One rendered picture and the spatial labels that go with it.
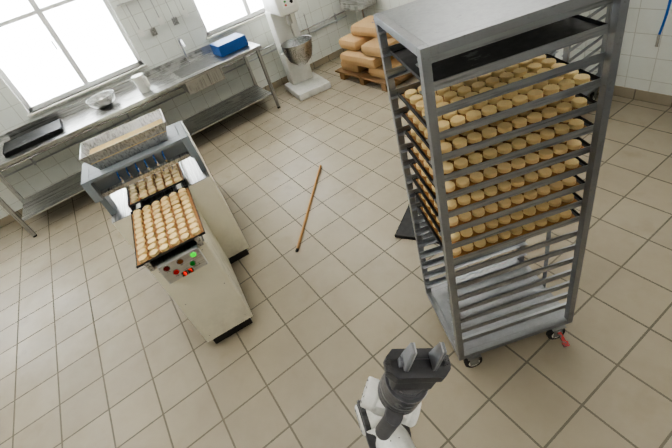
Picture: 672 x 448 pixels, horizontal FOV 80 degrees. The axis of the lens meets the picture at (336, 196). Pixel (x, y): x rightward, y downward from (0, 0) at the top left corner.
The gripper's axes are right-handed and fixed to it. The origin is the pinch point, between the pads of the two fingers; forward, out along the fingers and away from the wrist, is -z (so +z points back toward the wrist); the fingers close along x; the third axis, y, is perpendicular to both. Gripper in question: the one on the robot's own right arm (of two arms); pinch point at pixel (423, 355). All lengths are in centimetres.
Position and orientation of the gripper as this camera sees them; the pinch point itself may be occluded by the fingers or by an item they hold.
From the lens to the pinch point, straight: 78.7
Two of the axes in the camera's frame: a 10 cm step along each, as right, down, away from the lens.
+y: -0.9, -7.0, 7.1
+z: -1.5, 7.1, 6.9
